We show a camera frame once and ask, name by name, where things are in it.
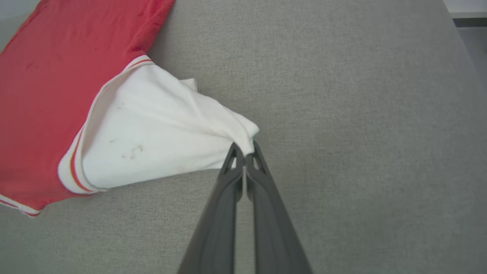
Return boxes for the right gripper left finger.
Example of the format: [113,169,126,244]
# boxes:
[177,143,244,274]

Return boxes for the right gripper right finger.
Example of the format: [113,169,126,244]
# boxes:
[245,141,313,274]

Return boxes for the red and white jersey garment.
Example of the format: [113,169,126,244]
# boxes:
[0,0,260,218]

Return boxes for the grey fabric sofa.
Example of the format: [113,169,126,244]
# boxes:
[0,0,487,274]

